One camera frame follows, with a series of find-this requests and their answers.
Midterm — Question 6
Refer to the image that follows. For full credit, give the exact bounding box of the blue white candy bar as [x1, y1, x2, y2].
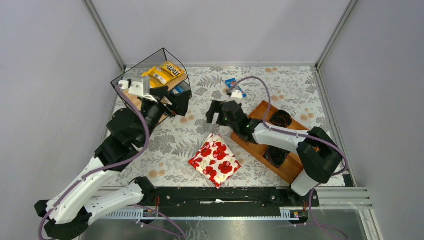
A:
[172, 85, 186, 94]

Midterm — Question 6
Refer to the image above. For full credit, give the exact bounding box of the yellow candy bar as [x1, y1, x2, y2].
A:
[141, 71, 157, 88]
[148, 66, 176, 85]

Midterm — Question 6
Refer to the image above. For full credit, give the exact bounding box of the yellow m&m candy bag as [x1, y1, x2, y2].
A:
[160, 61, 186, 78]

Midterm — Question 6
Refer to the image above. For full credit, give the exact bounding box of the blue m&m candy bag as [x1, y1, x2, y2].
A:
[224, 78, 247, 98]

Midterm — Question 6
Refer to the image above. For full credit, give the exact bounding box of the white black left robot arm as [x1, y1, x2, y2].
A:
[34, 84, 191, 240]

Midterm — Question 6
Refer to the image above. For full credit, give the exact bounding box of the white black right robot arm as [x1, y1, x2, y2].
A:
[205, 100, 346, 197]

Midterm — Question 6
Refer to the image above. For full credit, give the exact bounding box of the red poppy folded cloth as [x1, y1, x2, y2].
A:
[188, 133, 242, 189]

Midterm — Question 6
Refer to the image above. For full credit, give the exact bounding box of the floral patterned table mat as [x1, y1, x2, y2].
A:
[94, 65, 347, 188]

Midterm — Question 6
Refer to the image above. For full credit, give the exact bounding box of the brown wooden divided tray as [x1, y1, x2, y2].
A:
[230, 100, 304, 184]

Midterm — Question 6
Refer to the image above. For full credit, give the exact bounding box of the black wire wooden shelf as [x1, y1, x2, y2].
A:
[110, 47, 193, 123]

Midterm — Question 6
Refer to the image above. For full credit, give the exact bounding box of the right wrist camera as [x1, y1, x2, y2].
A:
[227, 89, 244, 104]

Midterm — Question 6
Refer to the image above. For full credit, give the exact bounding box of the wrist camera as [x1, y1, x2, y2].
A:
[118, 76, 158, 103]
[227, 89, 244, 104]

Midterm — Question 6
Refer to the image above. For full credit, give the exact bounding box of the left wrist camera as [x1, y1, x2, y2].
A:
[118, 76, 158, 103]

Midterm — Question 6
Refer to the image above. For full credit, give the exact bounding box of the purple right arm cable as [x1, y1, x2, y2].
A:
[228, 76, 349, 240]

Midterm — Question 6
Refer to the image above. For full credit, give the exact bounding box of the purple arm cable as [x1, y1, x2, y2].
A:
[37, 84, 188, 240]
[228, 76, 349, 240]

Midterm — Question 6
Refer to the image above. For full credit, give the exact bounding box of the dark multicolour coiled cable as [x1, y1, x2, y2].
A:
[269, 109, 294, 128]

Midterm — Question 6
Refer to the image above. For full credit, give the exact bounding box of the black coiled cable roll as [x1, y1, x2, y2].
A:
[264, 145, 290, 168]

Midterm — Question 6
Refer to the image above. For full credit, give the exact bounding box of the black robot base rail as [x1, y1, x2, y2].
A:
[135, 177, 320, 218]

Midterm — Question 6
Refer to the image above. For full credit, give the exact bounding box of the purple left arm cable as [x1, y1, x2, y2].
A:
[37, 84, 188, 240]

